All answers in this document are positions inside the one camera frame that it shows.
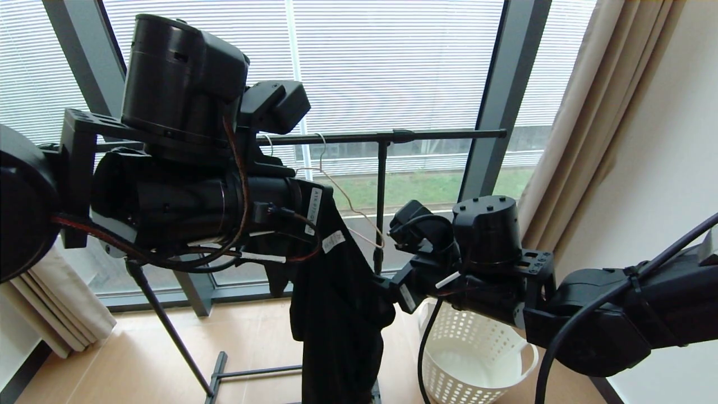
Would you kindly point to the beige curtain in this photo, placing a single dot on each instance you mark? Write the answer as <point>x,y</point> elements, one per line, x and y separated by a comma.
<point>56,308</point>
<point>589,112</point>

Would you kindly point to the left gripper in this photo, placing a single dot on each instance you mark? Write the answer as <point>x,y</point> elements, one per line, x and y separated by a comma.
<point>196,207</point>

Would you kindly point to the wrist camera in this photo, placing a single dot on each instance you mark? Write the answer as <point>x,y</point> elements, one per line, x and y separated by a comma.
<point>275,106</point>
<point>412,216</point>

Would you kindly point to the white laundry basket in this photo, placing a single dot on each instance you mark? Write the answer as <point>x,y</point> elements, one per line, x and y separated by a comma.
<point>477,365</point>

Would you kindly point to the black garment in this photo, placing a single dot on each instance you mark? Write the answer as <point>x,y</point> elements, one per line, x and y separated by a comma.
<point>336,314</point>

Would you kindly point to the window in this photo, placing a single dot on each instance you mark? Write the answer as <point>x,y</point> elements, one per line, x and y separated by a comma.
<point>392,67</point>

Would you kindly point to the pink clothes hanger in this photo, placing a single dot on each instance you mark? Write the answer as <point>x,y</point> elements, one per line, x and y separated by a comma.
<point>272,148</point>
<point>350,210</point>

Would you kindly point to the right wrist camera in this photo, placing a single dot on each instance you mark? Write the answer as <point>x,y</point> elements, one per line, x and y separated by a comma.
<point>412,216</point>

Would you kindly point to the black clothes rack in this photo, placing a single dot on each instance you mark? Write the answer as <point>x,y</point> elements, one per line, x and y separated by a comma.
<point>449,134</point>

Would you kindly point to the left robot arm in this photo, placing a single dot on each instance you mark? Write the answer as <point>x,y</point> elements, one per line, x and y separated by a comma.
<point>179,73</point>

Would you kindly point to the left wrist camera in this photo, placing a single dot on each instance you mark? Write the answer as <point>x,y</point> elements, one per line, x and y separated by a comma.
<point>275,106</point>

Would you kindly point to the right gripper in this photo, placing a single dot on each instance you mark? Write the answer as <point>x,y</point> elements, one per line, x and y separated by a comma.
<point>471,297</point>

